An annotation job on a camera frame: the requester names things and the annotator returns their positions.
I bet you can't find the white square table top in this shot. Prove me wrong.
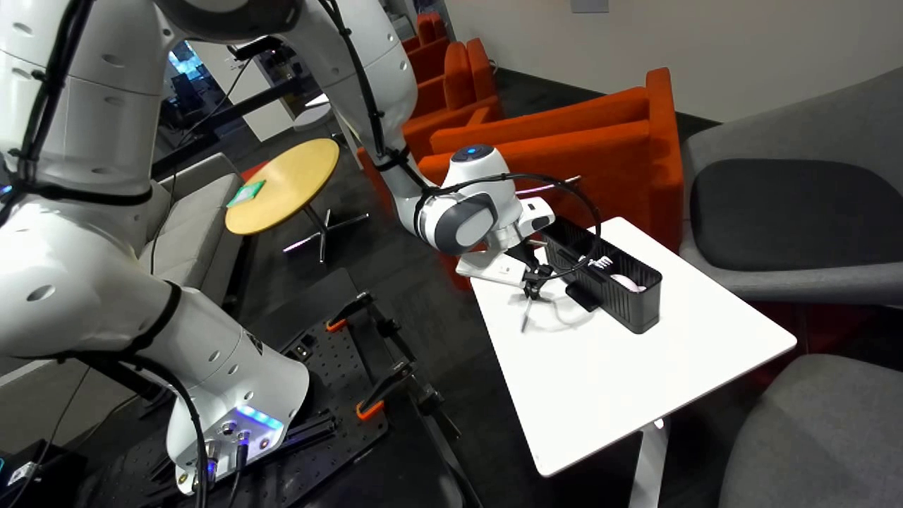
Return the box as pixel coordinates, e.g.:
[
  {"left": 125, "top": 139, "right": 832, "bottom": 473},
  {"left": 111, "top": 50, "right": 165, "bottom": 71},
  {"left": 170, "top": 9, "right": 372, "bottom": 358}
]
[{"left": 458, "top": 214, "right": 801, "bottom": 479}]

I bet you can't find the white table base frame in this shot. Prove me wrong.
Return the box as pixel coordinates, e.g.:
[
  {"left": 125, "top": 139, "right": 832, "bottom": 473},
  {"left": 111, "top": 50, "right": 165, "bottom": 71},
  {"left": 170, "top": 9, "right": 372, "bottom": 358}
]
[{"left": 628, "top": 418, "right": 673, "bottom": 508}]

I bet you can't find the black perforated mounting board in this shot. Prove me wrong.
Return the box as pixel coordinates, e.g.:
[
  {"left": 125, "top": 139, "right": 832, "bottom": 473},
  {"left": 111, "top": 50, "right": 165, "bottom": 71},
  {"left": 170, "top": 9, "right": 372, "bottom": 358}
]
[{"left": 121, "top": 296, "right": 417, "bottom": 508}]

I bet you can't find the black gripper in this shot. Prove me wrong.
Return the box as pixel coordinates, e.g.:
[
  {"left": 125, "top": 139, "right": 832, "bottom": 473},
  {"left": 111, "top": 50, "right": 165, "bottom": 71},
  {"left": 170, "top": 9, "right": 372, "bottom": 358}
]
[{"left": 506, "top": 229, "right": 581, "bottom": 303}]

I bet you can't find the grey upholstered bench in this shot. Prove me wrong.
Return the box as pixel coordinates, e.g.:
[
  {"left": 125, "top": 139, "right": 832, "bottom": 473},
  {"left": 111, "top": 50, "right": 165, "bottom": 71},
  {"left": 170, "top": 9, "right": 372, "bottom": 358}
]
[{"left": 138, "top": 153, "right": 248, "bottom": 287}]

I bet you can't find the black electronic box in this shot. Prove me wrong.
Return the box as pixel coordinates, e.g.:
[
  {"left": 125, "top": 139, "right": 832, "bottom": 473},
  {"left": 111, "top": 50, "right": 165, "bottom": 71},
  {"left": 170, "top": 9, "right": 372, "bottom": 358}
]
[{"left": 0, "top": 449, "right": 50, "bottom": 508}]

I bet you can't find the round wooden side table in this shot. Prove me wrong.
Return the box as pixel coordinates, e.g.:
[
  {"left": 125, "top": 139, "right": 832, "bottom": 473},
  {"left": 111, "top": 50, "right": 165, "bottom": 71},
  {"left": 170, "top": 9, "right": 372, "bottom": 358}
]
[{"left": 223, "top": 136, "right": 376, "bottom": 269}]

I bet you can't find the orange black spring clamp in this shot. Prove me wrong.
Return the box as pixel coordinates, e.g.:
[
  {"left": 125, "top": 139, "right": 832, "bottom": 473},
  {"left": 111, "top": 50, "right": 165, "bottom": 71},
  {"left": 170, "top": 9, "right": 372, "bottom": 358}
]
[
  {"left": 352, "top": 358, "right": 445, "bottom": 445},
  {"left": 323, "top": 287, "right": 382, "bottom": 339}
]

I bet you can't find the small green flat item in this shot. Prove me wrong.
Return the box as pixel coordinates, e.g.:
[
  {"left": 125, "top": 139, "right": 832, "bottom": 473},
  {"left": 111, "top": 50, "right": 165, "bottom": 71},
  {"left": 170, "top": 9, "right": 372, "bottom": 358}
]
[{"left": 230, "top": 174, "right": 275, "bottom": 205}]

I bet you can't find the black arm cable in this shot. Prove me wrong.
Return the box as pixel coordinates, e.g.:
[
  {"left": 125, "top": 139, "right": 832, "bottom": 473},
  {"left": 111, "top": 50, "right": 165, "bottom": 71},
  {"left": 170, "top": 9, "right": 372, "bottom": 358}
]
[{"left": 319, "top": 0, "right": 606, "bottom": 249}]

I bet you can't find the orange armchair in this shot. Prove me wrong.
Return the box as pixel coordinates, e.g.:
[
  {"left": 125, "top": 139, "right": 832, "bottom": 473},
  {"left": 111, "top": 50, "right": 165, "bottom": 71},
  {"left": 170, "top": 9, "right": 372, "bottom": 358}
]
[
  {"left": 400, "top": 36, "right": 502, "bottom": 159},
  {"left": 417, "top": 64, "right": 685, "bottom": 253},
  {"left": 409, "top": 9, "right": 454, "bottom": 57}
]

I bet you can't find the black seat cushion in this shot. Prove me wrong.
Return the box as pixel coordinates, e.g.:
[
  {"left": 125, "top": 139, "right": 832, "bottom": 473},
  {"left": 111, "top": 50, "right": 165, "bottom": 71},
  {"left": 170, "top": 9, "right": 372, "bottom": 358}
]
[{"left": 690, "top": 154, "right": 903, "bottom": 277}]

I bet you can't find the grey lounge chair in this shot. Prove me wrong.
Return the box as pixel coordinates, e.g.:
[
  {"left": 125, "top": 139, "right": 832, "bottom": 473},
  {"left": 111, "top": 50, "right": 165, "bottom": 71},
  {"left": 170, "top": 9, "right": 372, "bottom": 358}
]
[
  {"left": 718, "top": 349, "right": 903, "bottom": 508},
  {"left": 678, "top": 64, "right": 903, "bottom": 311}
]

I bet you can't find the black base cable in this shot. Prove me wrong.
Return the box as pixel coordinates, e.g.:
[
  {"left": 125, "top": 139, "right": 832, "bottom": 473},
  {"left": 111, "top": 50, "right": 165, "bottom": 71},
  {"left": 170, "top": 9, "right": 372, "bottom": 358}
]
[{"left": 50, "top": 349, "right": 211, "bottom": 499}]

